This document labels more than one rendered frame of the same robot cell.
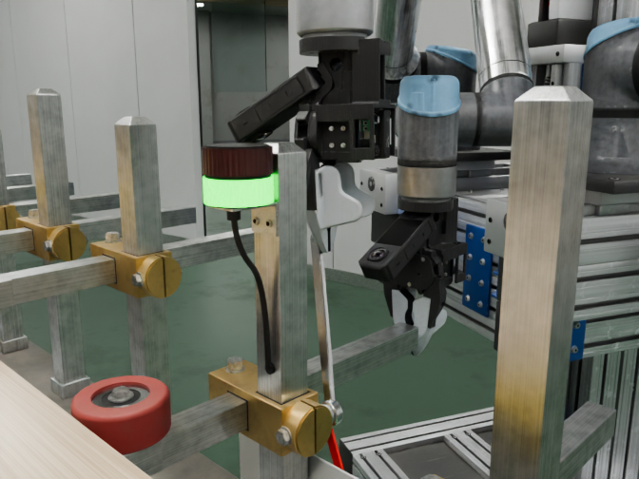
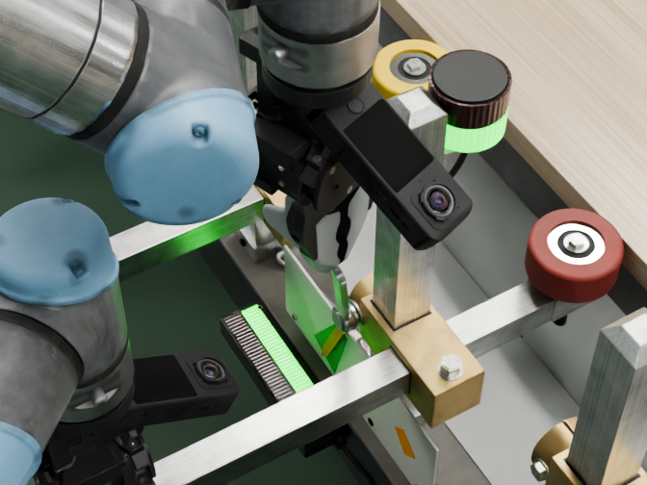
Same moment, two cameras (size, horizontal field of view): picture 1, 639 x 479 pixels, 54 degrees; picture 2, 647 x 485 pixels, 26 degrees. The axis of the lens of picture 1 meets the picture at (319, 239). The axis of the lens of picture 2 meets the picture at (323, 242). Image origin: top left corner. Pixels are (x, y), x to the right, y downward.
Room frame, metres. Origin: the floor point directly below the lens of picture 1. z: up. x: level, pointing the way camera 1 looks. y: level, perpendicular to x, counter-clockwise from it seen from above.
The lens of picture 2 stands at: (1.27, 0.16, 1.81)
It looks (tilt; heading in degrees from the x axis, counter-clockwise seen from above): 50 degrees down; 195
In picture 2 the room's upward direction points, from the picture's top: straight up
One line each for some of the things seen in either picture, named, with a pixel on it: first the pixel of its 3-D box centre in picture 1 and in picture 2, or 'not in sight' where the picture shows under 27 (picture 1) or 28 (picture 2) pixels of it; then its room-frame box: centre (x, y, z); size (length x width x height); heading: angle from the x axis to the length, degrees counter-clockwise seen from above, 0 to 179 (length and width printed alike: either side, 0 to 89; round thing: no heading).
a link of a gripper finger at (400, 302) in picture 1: (413, 316); not in sight; (0.81, -0.13, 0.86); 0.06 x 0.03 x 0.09; 136
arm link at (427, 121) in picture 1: (428, 121); (56, 294); (0.80, -0.14, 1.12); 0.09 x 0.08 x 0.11; 177
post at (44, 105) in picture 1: (58, 252); not in sight; (0.91, 0.39, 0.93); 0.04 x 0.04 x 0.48; 46
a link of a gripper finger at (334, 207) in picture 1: (335, 211); (324, 205); (0.62, -0.02, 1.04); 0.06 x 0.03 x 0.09; 66
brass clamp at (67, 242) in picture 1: (50, 238); not in sight; (0.93, 0.41, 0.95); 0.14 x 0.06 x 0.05; 46
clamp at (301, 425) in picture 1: (265, 409); (416, 341); (0.58, 0.05, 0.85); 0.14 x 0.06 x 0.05; 46
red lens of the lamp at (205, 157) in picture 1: (238, 160); (469, 88); (0.53, 0.07, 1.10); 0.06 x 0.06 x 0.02
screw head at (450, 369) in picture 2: (235, 364); (451, 366); (0.62, 0.09, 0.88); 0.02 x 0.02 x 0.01
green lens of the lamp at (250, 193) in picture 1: (238, 188); (466, 113); (0.53, 0.07, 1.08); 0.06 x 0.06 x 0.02
